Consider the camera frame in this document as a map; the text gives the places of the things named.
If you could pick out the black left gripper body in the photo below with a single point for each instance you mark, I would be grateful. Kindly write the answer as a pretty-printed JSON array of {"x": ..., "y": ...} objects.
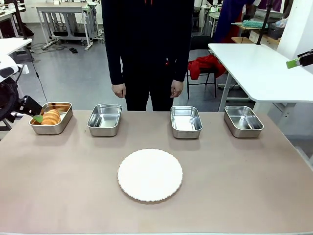
[{"x": 11, "y": 102}]

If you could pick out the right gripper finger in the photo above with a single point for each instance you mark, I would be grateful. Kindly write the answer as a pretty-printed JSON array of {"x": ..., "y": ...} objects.
[
  {"x": 292, "y": 64},
  {"x": 306, "y": 54}
]

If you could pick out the golden croissant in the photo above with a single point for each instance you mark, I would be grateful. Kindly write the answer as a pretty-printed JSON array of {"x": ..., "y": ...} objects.
[{"x": 51, "y": 117}]

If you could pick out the person's left forearm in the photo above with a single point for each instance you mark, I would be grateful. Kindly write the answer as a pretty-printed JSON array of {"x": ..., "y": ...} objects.
[{"x": 181, "y": 68}]

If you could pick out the person's right forearm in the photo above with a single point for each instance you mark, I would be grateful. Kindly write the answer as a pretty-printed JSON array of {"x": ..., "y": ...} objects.
[{"x": 116, "y": 71}]

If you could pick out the steel rectangular container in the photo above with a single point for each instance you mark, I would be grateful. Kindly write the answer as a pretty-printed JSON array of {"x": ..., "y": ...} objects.
[
  {"x": 242, "y": 122},
  {"x": 105, "y": 117},
  {"x": 56, "y": 127},
  {"x": 185, "y": 120}
]

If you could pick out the person's right hand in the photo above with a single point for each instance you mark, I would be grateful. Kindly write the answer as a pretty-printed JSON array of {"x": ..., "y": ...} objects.
[{"x": 119, "y": 90}]

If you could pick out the person's left hand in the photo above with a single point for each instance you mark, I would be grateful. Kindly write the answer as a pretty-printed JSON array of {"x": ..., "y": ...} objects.
[{"x": 177, "y": 88}]

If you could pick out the large white table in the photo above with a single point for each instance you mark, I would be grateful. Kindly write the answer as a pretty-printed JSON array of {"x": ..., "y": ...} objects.
[{"x": 256, "y": 68}]

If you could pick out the grey crate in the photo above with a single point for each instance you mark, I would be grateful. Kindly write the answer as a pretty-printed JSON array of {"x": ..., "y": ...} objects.
[{"x": 275, "y": 31}]

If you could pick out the black pole on large table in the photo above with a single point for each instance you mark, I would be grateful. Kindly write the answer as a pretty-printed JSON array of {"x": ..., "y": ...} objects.
[{"x": 258, "y": 41}]

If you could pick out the teal bristle mat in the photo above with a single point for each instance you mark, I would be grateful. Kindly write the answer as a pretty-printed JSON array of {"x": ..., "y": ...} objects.
[{"x": 254, "y": 24}]

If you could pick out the wooden bench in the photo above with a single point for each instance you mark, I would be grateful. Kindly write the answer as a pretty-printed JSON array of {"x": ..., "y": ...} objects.
[{"x": 240, "y": 39}]

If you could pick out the small white table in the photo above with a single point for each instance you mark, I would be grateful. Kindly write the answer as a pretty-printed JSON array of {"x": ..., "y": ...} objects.
[{"x": 14, "y": 42}]

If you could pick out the black floor pedal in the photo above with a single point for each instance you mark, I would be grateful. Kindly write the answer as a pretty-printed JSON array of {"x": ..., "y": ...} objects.
[{"x": 73, "y": 50}]

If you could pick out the person in blue coat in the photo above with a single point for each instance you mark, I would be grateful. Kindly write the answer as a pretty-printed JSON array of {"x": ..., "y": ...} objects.
[{"x": 227, "y": 19}]

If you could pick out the black pole on small table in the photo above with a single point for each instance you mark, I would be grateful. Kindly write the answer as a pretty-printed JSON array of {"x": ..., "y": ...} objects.
[{"x": 21, "y": 24}]

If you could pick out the red cloth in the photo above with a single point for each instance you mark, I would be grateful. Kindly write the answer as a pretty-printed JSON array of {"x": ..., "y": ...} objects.
[{"x": 203, "y": 66}]

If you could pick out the black chair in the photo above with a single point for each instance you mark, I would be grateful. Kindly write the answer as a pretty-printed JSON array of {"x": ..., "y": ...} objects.
[{"x": 203, "y": 41}]

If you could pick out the person in black clothes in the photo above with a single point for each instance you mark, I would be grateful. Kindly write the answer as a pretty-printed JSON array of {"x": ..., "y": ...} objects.
[{"x": 146, "y": 49}]

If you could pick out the white scalloped plate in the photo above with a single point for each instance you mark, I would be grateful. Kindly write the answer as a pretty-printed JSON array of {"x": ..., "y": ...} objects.
[{"x": 150, "y": 175}]

